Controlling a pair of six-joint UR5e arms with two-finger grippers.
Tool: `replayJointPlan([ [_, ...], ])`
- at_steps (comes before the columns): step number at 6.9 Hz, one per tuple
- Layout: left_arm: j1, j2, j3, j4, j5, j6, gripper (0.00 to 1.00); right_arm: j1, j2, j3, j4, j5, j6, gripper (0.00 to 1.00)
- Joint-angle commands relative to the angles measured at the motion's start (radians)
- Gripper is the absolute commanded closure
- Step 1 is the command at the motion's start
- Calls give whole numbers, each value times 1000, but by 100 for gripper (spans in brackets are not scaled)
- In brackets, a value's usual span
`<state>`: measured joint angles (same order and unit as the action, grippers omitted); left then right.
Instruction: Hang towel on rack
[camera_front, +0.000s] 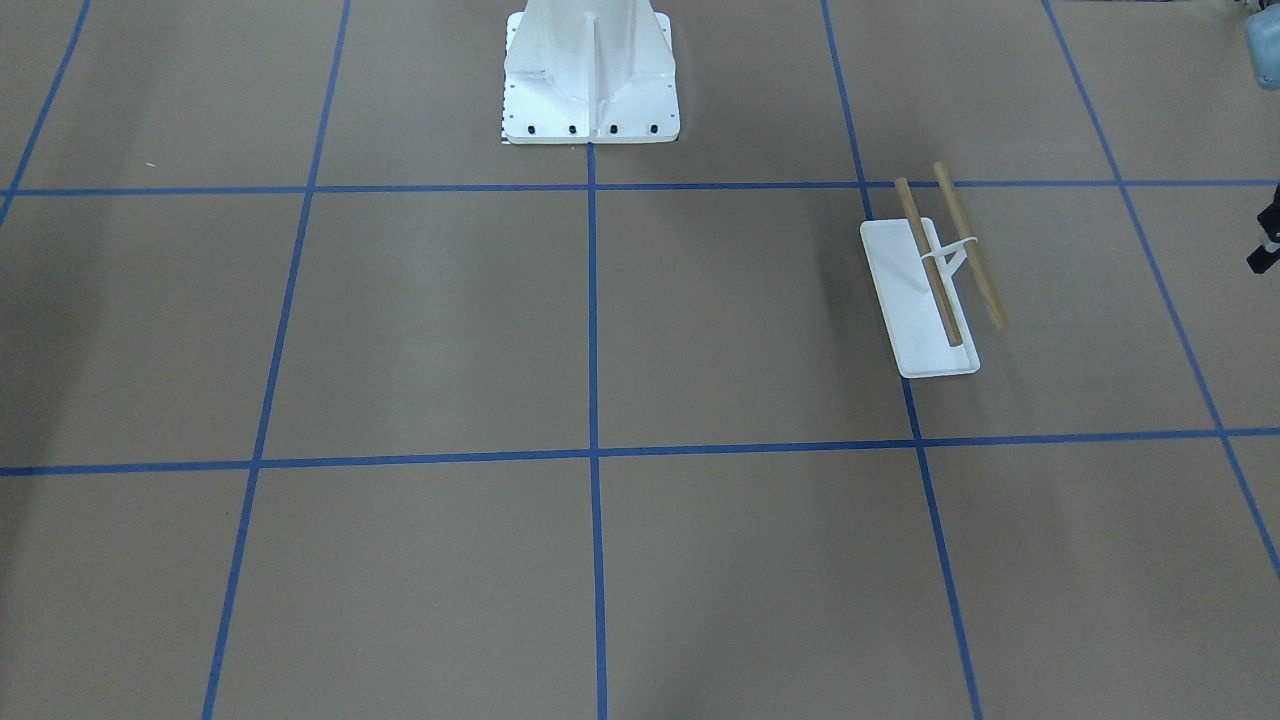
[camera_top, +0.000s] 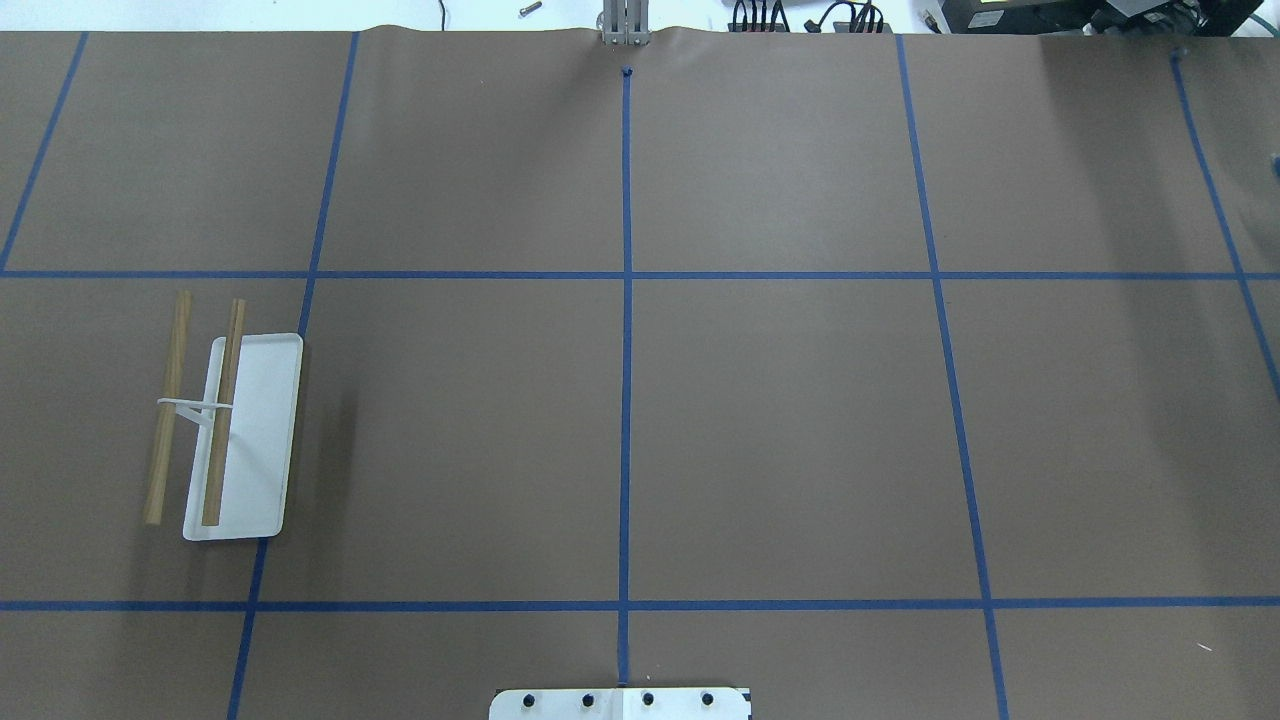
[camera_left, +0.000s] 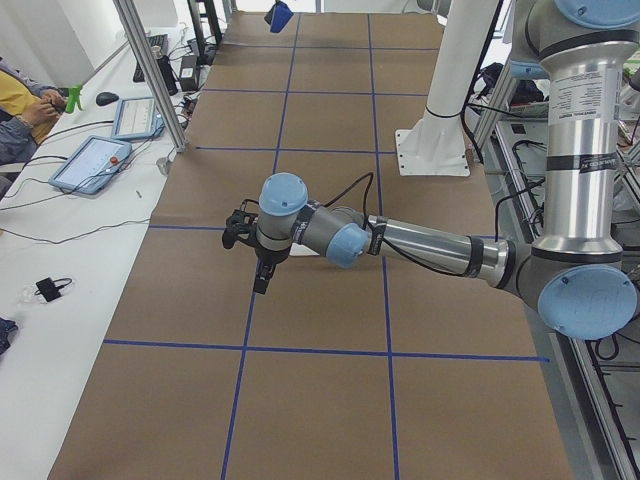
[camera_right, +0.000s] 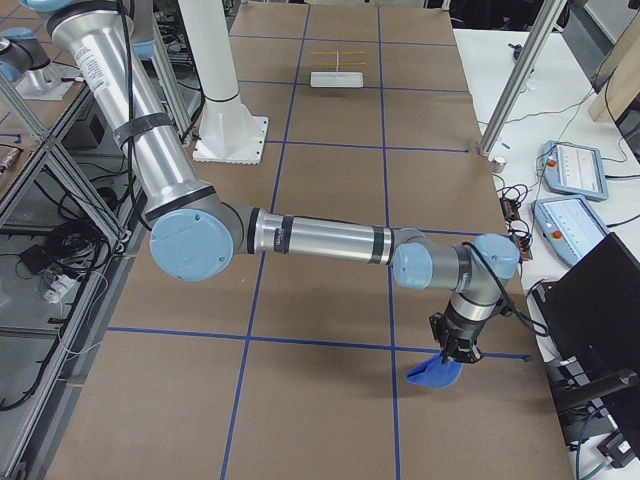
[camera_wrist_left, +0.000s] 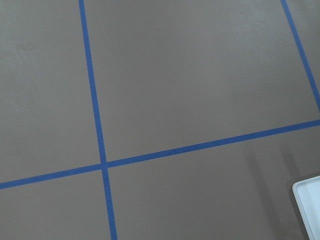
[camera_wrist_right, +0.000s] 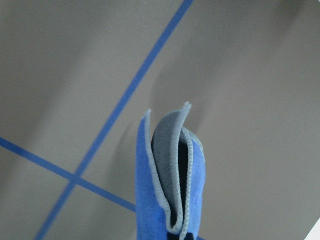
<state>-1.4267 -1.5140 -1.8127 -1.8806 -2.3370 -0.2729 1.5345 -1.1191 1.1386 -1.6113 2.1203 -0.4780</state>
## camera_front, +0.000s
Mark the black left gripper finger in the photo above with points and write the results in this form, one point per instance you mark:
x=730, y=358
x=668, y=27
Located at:
x=1266, y=254

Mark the white wooden towel rack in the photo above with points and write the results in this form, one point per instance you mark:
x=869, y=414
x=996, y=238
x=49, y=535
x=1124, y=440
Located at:
x=913, y=272

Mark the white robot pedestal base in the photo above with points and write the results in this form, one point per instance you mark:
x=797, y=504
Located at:
x=589, y=72

